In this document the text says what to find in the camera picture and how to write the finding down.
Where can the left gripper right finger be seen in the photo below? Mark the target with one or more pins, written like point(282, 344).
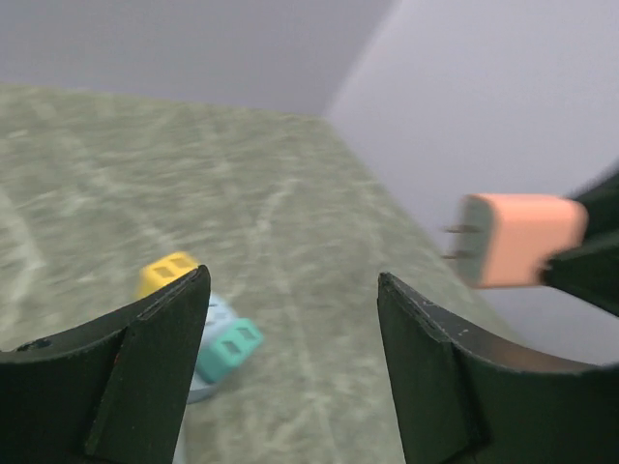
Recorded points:
point(465, 395)

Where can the teal usb charger plug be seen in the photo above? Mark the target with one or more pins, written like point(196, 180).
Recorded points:
point(228, 350)

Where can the pink charger plug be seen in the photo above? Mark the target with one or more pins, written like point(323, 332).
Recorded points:
point(504, 240)

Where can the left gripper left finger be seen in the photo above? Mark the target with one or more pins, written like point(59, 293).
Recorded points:
point(112, 390)

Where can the round blue power strip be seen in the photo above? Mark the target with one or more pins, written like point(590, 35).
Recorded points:
point(220, 315)

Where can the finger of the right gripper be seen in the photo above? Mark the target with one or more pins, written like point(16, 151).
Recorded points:
point(589, 273)
point(600, 202)

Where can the yellow charger plug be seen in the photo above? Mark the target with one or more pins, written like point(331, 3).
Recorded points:
point(160, 273)

